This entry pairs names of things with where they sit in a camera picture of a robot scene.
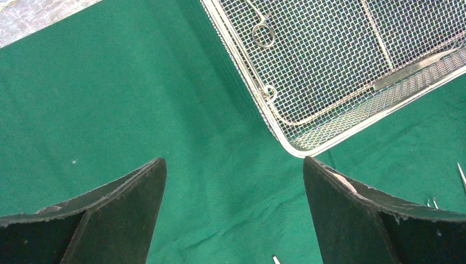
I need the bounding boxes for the metal mesh instrument tray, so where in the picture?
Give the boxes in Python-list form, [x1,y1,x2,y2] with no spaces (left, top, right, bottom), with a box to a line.
[202,1,465,158]

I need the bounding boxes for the steel forceps with ring handles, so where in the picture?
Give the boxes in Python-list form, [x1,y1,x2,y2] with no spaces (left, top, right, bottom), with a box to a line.
[272,255,281,264]

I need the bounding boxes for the green surgical cloth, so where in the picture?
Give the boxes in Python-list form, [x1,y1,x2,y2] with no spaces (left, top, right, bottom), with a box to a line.
[0,0,466,264]

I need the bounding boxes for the flat steel tool in tray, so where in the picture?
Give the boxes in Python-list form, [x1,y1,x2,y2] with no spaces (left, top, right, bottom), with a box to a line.
[373,48,458,90]

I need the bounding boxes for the pointed steel tweezers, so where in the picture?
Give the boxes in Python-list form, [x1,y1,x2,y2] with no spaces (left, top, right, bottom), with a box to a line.
[457,162,466,191]

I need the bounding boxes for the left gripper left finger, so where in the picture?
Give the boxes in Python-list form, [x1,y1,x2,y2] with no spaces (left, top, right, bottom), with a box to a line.
[1,158,167,263]

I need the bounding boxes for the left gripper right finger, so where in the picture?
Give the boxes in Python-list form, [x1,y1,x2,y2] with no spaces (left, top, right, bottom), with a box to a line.
[303,157,465,263]

